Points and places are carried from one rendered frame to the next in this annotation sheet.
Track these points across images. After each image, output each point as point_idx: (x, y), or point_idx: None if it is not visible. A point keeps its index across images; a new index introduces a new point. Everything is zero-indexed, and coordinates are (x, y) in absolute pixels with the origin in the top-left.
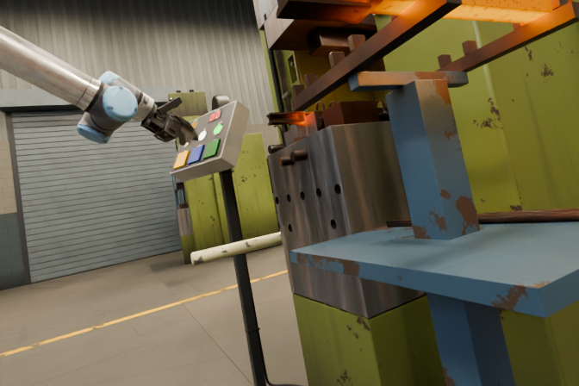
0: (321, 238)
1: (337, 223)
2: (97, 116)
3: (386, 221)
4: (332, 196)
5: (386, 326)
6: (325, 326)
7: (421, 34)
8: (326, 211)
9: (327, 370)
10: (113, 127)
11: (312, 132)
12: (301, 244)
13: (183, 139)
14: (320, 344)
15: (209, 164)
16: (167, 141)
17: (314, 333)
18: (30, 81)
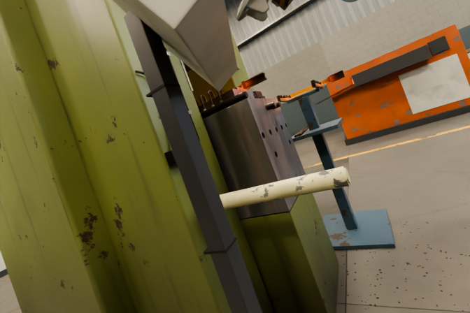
0: (289, 151)
1: (290, 140)
2: None
3: (301, 133)
4: (285, 128)
5: None
6: (304, 207)
7: None
8: (286, 135)
9: (314, 238)
10: None
11: (252, 98)
12: (284, 161)
13: (257, 4)
14: (308, 224)
15: (230, 63)
16: None
17: (304, 222)
18: None
